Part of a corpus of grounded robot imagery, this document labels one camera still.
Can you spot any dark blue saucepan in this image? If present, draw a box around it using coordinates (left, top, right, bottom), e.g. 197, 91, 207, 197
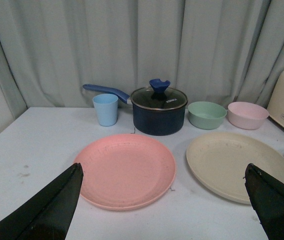
83, 84, 187, 136

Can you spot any green bowl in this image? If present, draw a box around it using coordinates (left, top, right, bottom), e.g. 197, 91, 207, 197
187, 101, 227, 130

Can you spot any grey curtain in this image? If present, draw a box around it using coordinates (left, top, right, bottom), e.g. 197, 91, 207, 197
0, 0, 284, 132

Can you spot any cream plate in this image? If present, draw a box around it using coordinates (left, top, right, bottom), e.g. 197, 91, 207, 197
186, 132, 284, 205

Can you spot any pink bowl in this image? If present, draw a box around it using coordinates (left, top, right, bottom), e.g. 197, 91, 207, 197
228, 101, 269, 130

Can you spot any pink plate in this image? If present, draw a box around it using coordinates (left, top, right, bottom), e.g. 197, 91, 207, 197
74, 134, 176, 211

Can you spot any light blue cup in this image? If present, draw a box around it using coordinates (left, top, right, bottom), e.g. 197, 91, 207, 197
93, 93, 118, 127

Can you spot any glass pot lid blue knob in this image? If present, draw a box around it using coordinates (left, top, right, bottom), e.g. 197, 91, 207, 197
131, 78, 188, 111

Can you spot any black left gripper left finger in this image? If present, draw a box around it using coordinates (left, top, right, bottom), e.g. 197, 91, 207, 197
0, 163, 84, 240

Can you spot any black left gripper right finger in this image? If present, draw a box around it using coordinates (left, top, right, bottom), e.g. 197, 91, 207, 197
244, 163, 284, 240

